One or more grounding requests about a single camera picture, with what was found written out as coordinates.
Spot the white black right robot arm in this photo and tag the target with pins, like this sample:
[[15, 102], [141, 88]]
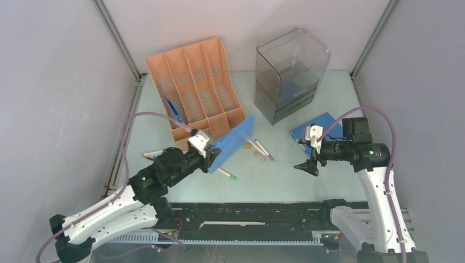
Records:
[[388, 240]]

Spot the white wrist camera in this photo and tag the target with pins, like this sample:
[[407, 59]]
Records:
[[315, 131], [200, 142]]

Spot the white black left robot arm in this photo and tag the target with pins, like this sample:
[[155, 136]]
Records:
[[140, 203]]

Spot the grey transparent drawer unit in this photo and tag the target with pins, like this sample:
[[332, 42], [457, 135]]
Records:
[[289, 70]]

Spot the blue folder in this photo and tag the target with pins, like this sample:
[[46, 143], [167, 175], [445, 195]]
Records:
[[324, 120], [174, 110], [231, 142]]

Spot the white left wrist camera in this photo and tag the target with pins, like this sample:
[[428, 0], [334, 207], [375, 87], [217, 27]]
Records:
[[200, 142]]

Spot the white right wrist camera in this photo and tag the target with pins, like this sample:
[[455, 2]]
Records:
[[315, 131]]

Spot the long beige eraser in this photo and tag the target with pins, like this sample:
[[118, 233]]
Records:
[[260, 155]]

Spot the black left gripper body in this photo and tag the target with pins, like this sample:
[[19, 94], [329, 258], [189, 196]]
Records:
[[203, 163]]

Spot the aluminium frame post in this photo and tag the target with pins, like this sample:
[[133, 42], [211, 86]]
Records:
[[115, 34], [380, 25]]

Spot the white marker purple cap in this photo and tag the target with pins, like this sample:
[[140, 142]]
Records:
[[264, 150]]

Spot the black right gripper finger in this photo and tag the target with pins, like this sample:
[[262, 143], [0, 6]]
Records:
[[309, 166], [308, 140]]

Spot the aluminium frame post left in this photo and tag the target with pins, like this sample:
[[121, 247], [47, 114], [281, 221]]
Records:
[[115, 34]]

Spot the white marker green cap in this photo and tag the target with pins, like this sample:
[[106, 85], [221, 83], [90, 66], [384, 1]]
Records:
[[228, 174], [153, 153]]

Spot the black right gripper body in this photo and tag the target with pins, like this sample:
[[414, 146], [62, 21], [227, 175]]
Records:
[[332, 150]]

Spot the orange plastic desk organizer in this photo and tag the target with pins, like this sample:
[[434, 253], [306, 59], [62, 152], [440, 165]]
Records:
[[197, 80]]

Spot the aluminium frame post right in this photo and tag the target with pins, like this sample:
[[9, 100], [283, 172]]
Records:
[[380, 25]]

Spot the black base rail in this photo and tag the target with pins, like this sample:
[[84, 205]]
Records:
[[254, 223]]

